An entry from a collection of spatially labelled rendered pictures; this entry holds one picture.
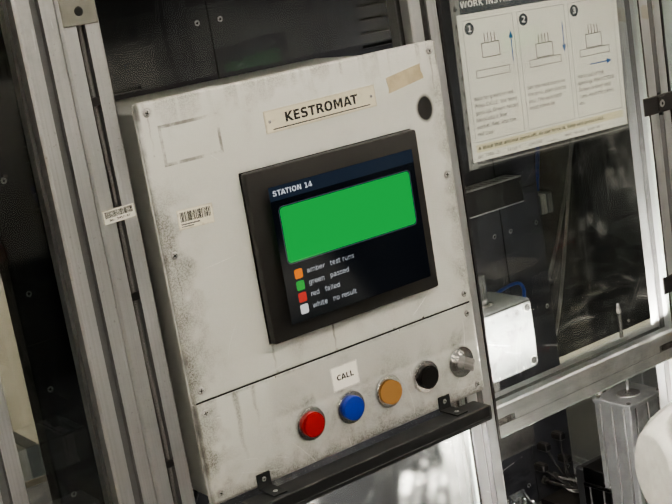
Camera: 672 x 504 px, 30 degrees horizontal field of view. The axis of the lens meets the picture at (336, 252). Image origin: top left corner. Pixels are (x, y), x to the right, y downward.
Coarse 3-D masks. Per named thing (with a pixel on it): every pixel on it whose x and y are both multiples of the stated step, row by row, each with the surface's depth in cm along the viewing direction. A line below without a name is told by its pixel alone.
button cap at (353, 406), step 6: (354, 396) 151; (348, 402) 150; (354, 402) 151; (360, 402) 151; (342, 408) 151; (348, 408) 150; (354, 408) 151; (360, 408) 151; (348, 414) 150; (354, 414) 151; (360, 414) 152
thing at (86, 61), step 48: (96, 48) 130; (96, 96) 131; (96, 144) 131; (96, 192) 131; (144, 288) 135; (144, 336) 137; (144, 384) 136; (624, 384) 218; (144, 432) 137; (624, 432) 211; (624, 480) 214
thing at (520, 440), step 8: (520, 432) 196; (528, 432) 197; (504, 440) 194; (512, 440) 195; (520, 440) 196; (528, 440) 197; (504, 448) 194; (512, 448) 195; (520, 448) 196; (504, 456) 194
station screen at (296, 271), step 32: (384, 160) 149; (288, 192) 141; (320, 192) 144; (416, 192) 152; (416, 224) 153; (288, 256) 142; (320, 256) 145; (352, 256) 147; (384, 256) 150; (416, 256) 153; (288, 288) 142; (320, 288) 145; (352, 288) 148; (384, 288) 150
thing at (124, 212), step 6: (132, 204) 134; (108, 210) 132; (114, 210) 132; (120, 210) 133; (126, 210) 133; (132, 210) 134; (108, 216) 132; (114, 216) 132; (120, 216) 133; (126, 216) 133; (132, 216) 134; (108, 222) 132; (114, 222) 132
